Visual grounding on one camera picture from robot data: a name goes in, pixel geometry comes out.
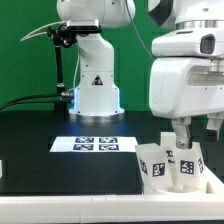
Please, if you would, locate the white block at left edge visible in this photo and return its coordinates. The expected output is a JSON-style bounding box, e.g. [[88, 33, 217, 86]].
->
[[0, 160, 3, 179]]

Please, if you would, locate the black camera on stand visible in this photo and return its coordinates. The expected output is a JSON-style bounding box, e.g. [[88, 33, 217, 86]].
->
[[66, 19, 101, 34]]

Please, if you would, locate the black camera stand pole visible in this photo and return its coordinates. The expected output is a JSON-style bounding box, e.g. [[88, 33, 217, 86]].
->
[[47, 25, 77, 113]]

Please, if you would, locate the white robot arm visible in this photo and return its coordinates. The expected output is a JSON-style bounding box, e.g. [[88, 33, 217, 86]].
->
[[57, 0, 224, 149]]

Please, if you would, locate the black cable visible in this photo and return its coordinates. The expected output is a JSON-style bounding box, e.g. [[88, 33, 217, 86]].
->
[[0, 94, 74, 112]]

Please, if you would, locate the white fiducial marker sheet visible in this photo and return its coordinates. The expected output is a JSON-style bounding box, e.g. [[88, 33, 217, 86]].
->
[[50, 136, 137, 153]]

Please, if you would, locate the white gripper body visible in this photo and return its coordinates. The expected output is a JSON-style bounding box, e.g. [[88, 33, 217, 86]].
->
[[149, 29, 224, 119]]

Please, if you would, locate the white L-shaped fence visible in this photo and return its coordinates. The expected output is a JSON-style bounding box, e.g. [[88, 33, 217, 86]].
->
[[0, 171, 224, 224]]

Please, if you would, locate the white cable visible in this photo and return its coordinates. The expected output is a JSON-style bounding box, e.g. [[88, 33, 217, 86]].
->
[[20, 20, 68, 43]]

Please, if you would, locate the white round stool seat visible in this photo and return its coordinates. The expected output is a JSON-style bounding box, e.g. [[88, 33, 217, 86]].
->
[[143, 177, 207, 194]]

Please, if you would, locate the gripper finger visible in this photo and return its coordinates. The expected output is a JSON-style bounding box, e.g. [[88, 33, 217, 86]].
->
[[172, 117, 192, 149], [205, 112, 224, 143]]

